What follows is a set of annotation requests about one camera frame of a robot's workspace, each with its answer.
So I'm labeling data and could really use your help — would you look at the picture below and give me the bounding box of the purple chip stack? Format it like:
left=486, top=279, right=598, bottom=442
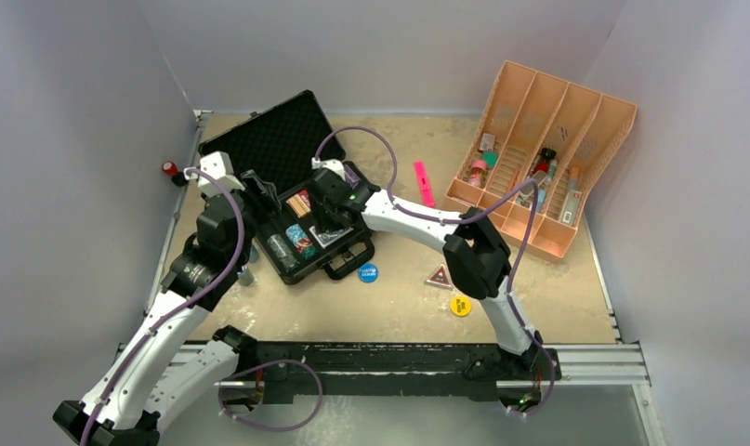
left=344, top=164, right=361, bottom=188

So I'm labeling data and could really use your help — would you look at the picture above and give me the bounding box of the red Texas Hold'em card box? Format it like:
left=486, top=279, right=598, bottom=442
left=286, top=190, right=311, bottom=218

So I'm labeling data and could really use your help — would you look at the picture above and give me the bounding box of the blue playing card deck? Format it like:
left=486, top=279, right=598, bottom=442
left=309, top=226, right=353, bottom=249

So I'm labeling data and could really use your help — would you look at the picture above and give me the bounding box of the teal chip stack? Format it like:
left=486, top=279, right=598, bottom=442
left=237, top=266, right=255, bottom=287
left=248, top=243, right=259, bottom=263

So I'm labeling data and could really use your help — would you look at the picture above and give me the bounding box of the blue round dealer button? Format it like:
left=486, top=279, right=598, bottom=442
left=357, top=262, right=379, bottom=283

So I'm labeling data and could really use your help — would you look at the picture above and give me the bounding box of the red triangular button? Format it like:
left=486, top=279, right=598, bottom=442
left=425, top=264, right=454, bottom=290

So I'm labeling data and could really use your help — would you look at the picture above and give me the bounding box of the yellow round button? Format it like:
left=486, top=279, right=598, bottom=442
left=449, top=295, right=471, bottom=318

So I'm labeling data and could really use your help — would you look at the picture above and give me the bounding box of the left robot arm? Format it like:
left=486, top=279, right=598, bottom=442
left=53, top=167, right=257, bottom=445

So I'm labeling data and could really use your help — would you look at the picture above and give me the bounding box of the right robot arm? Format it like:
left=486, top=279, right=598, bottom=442
left=306, top=167, right=541, bottom=378

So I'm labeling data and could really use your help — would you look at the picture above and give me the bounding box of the black poker set case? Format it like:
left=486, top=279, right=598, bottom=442
left=199, top=90, right=375, bottom=285

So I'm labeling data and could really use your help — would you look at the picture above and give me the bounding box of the light blue red chip stack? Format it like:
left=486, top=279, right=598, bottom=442
left=285, top=223, right=320, bottom=259

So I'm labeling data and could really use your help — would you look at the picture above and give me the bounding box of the green chip stack in case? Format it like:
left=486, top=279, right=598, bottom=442
left=267, top=234, right=300, bottom=272

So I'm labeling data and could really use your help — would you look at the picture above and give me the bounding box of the pink highlighter marker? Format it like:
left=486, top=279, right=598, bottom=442
left=413, top=161, right=436, bottom=208

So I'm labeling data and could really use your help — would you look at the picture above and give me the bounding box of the red emergency stop button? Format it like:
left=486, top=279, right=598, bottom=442
left=162, top=161, right=189, bottom=188

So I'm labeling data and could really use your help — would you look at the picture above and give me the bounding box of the pink cup in organizer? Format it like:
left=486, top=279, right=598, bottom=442
left=467, top=159, right=488, bottom=188

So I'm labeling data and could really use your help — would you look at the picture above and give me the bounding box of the peach plastic desk organizer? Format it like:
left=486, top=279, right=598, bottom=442
left=443, top=61, right=638, bottom=263

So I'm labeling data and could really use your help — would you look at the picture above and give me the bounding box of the red black item in organizer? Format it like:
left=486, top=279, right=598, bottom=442
left=528, top=148, right=557, bottom=177

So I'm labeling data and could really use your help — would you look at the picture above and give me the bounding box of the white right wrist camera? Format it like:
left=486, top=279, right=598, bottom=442
left=311, top=157, right=346, bottom=178

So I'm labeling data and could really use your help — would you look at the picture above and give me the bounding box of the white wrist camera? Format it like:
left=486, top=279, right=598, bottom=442
left=311, top=157, right=346, bottom=178
left=182, top=151, right=245, bottom=197

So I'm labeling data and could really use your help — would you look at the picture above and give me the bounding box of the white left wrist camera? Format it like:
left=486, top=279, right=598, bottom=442
left=182, top=151, right=245, bottom=197

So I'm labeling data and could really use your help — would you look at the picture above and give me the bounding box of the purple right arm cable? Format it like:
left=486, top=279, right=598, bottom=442
left=312, top=125, right=558, bottom=416

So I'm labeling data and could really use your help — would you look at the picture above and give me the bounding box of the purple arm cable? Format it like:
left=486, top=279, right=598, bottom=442
left=312, top=125, right=558, bottom=416
left=78, top=167, right=246, bottom=446

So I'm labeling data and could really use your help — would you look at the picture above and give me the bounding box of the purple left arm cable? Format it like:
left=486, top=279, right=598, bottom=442
left=78, top=167, right=246, bottom=446

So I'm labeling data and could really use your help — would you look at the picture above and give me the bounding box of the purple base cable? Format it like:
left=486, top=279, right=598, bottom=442
left=217, top=359, right=323, bottom=432

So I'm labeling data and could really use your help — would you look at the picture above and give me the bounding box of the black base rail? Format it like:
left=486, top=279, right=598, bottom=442
left=115, top=341, right=650, bottom=408

